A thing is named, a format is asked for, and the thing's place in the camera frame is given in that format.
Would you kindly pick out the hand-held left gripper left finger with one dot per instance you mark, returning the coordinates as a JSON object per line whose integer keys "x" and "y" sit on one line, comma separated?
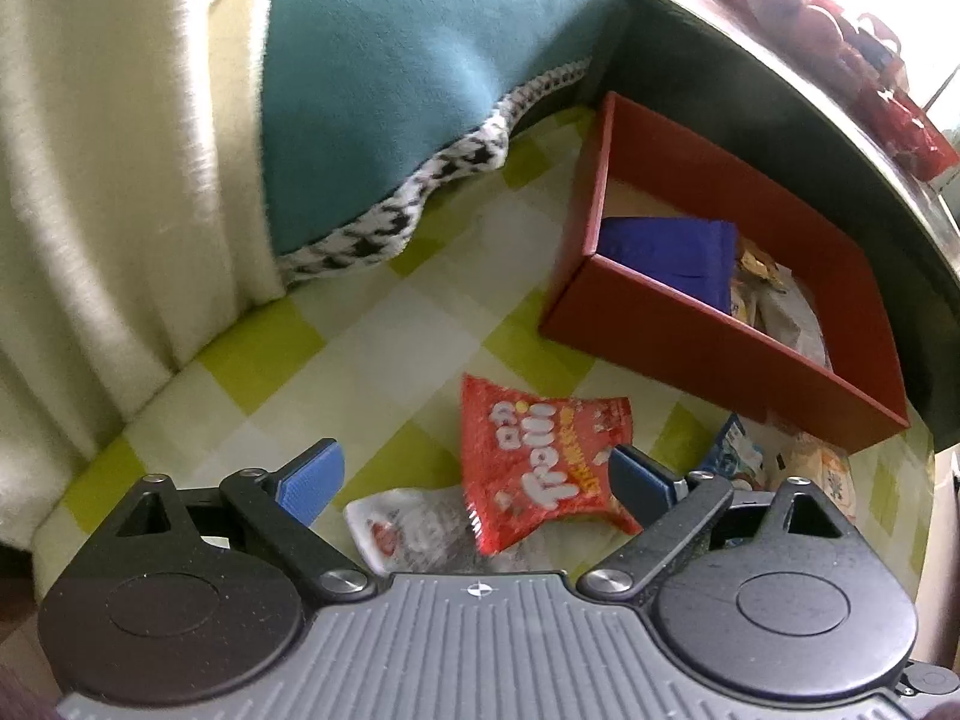
{"x": 311, "y": 484}

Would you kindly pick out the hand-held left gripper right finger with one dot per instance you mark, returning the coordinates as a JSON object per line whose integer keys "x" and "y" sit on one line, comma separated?
{"x": 637, "y": 487}

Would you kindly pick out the blue white cartoon snack packet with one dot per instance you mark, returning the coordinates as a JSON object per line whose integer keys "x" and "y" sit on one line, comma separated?
{"x": 731, "y": 454}

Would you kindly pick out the white crinkled snack packet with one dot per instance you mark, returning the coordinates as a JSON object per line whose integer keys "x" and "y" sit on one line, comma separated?
{"x": 405, "y": 532}

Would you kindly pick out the red gummy candy packet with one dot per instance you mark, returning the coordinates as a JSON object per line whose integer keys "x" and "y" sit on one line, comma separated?
{"x": 525, "y": 465}

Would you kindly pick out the red cardboard box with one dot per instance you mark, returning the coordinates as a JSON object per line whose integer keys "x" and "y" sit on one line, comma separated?
{"x": 675, "y": 360}

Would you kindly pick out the bread bun clear wrapper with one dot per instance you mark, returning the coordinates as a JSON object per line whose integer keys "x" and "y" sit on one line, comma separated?
{"x": 825, "y": 472}

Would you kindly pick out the small white snack packet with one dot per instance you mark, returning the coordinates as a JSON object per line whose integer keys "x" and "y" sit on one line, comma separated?
{"x": 787, "y": 322}

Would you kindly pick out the dark blue snack packet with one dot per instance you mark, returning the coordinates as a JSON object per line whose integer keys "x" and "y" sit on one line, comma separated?
{"x": 660, "y": 255}

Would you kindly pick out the gold snack packet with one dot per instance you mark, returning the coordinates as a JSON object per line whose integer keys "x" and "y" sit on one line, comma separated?
{"x": 759, "y": 266}

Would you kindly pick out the cream fleece blanket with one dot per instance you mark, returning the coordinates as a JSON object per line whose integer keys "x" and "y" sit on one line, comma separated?
{"x": 112, "y": 165}

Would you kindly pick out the dark coffee table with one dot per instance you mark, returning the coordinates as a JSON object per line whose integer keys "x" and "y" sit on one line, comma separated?
{"x": 750, "y": 112}

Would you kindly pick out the teal blanket houndstooth trim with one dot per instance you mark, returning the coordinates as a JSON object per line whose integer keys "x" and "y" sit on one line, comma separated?
{"x": 412, "y": 90}

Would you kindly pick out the red crinkled snack bag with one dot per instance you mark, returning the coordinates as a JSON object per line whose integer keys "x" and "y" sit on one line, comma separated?
{"x": 907, "y": 127}

